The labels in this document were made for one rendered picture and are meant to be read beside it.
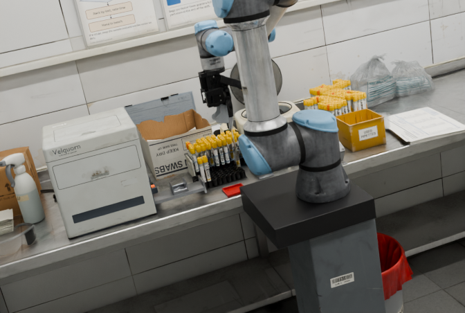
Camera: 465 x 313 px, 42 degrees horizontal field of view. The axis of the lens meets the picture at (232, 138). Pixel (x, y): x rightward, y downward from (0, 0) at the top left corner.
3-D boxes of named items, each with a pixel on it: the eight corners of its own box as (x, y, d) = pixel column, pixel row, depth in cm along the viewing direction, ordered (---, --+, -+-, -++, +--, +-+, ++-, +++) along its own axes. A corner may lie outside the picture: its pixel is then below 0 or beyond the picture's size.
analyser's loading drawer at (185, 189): (144, 210, 191) (140, 195, 190) (141, 203, 197) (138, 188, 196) (207, 192, 196) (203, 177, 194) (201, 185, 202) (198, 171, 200)
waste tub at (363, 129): (352, 152, 211) (349, 125, 208) (336, 142, 223) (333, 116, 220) (387, 143, 214) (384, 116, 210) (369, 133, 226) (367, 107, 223)
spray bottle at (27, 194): (20, 230, 199) (-2, 161, 192) (21, 220, 208) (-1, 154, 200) (46, 223, 201) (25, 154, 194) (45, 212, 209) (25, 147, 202)
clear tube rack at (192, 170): (195, 181, 213) (191, 162, 210) (188, 172, 222) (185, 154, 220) (250, 165, 217) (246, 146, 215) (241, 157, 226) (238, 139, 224)
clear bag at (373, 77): (364, 111, 252) (359, 67, 246) (335, 106, 266) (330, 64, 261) (407, 93, 264) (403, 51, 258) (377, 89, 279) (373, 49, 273)
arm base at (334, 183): (361, 190, 167) (358, 157, 163) (314, 208, 162) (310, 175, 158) (330, 172, 180) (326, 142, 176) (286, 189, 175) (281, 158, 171)
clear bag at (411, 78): (391, 99, 261) (388, 68, 257) (383, 89, 277) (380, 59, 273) (439, 91, 259) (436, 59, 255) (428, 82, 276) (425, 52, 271)
